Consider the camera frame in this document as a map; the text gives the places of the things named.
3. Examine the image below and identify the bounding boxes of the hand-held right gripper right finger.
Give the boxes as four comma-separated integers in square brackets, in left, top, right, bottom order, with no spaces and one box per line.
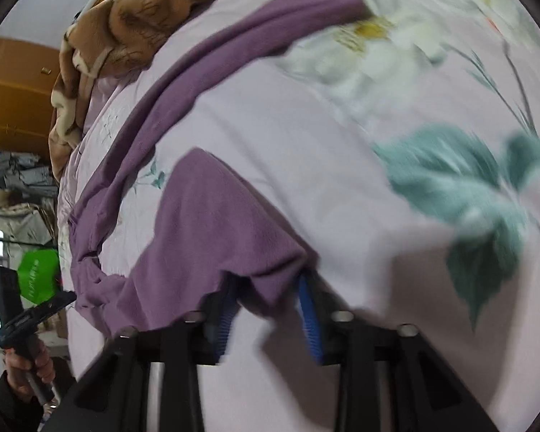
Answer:
[294,274,500,432]

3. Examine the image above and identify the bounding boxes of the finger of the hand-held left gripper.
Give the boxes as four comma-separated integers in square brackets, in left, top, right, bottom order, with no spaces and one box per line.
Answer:
[45,292,78,319]

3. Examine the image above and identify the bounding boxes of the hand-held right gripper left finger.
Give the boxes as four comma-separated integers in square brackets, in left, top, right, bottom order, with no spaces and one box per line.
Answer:
[42,279,237,432]

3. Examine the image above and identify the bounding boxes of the purple pants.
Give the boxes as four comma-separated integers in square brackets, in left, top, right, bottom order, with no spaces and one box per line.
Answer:
[69,0,370,338]

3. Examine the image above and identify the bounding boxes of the person's left forearm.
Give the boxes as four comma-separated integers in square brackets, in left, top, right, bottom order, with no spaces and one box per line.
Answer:
[0,357,77,432]

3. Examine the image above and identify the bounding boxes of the pile of grey clothes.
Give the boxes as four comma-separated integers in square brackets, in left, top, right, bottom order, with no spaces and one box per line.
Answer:
[0,150,58,201]

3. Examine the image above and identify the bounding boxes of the person's left hand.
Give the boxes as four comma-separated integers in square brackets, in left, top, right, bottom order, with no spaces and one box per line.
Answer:
[4,337,55,390]

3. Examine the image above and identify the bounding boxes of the green bag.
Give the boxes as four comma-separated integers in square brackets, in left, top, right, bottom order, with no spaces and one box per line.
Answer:
[17,248,61,304]

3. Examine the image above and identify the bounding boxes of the pink floral bedsheet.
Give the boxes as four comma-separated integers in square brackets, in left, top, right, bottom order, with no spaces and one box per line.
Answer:
[56,0,540,432]

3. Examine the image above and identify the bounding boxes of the wooden wardrobe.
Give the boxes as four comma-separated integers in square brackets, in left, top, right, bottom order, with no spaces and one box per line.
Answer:
[0,38,64,156]

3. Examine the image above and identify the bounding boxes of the brown patterned blanket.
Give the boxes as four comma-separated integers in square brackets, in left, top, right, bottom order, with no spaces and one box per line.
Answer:
[49,0,244,181]

